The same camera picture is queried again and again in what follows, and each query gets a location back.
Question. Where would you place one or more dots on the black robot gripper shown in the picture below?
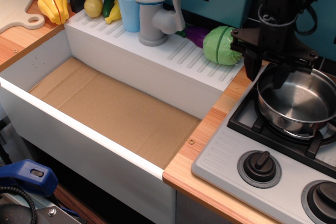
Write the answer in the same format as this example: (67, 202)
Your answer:
(273, 40)

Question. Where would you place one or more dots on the stainless steel pot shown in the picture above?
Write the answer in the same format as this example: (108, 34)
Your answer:
(301, 107)

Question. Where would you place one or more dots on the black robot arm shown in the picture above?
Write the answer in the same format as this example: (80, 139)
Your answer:
(306, 22)

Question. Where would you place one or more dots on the white toy sink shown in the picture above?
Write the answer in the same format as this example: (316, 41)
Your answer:
(176, 73)

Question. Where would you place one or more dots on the green toy cabbage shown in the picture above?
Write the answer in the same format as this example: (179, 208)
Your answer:
(217, 46)

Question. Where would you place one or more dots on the teal box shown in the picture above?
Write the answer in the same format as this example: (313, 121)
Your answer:
(323, 39)

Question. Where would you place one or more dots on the purple toy eggplant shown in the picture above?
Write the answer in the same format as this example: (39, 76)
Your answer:
(196, 34)

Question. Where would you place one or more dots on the black burner grate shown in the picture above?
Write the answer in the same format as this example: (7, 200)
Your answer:
(248, 121)

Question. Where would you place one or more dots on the black left stove knob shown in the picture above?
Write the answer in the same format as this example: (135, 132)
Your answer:
(259, 169)

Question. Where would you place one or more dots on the black stove knob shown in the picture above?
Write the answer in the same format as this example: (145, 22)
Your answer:
(318, 201)
(259, 169)

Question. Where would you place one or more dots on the grey toy stove top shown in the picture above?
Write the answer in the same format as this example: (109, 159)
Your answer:
(217, 164)

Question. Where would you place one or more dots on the grey toy faucet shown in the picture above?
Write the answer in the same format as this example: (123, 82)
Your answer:
(156, 23)

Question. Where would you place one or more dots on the brown cardboard sheet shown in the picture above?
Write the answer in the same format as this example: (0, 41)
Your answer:
(143, 124)

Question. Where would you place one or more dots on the black right stove knob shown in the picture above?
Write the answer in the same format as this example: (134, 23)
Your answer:
(318, 201)

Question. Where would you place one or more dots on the blue plastic cup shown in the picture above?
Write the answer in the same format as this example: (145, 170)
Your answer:
(130, 10)

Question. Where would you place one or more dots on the yellow toy potato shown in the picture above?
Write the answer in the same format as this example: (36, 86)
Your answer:
(93, 8)

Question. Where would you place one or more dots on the yellow toy bell pepper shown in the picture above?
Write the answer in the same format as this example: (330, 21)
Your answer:
(56, 10)

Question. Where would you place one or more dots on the white cutting board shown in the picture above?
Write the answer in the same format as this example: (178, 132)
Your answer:
(14, 13)

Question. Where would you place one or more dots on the blue clamp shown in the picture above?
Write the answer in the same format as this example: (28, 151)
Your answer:
(29, 176)

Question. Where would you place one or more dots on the grey metal bracket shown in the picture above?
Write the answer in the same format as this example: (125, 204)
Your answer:
(55, 215)

